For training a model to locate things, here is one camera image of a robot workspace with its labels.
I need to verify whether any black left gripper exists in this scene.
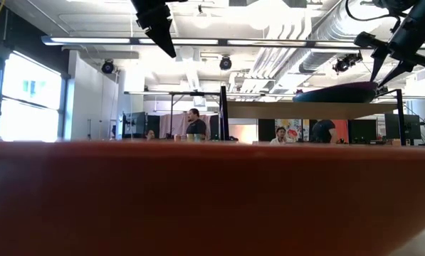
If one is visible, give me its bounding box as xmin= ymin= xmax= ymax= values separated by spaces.
xmin=130 ymin=0 xmax=178 ymax=59

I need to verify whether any black wire rack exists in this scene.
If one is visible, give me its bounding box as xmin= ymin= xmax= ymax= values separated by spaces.
xmin=218 ymin=85 xmax=408 ymax=146

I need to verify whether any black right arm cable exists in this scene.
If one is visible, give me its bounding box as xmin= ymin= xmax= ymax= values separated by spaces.
xmin=345 ymin=0 xmax=402 ymax=33

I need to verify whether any black ceiling spotlight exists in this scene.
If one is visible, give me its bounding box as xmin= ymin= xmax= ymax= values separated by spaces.
xmin=219 ymin=55 xmax=233 ymax=71
xmin=332 ymin=52 xmax=363 ymax=74
xmin=101 ymin=59 xmax=115 ymax=75

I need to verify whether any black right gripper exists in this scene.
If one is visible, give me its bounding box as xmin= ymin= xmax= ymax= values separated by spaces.
xmin=353 ymin=6 xmax=425 ymax=89

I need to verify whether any dark grey plate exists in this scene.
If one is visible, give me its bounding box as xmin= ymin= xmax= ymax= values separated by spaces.
xmin=292 ymin=85 xmax=378 ymax=105

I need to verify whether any black computer monitor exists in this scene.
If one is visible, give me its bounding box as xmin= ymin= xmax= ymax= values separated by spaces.
xmin=384 ymin=113 xmax=421 ymax=142
xmin=347 ymin=119 xmax=379 ymax=144

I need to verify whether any colourful wall poster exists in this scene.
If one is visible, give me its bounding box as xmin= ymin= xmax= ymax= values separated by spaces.
xmin=274 ymin=119 xmax=304 ymax=142

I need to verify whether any silver ventilation duct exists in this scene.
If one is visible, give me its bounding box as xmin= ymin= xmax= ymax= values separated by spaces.
xmin=298 ymin=0 xmax=377 ymax=75

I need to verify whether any long linear ceiling light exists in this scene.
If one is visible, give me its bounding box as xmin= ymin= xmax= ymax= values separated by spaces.
xmin=41 ymin=35 xmax=425 ymax=50

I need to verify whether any orange plate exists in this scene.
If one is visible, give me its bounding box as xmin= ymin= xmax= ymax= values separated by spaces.
xmin=0 ymin=140 xmax=425 ymax=256

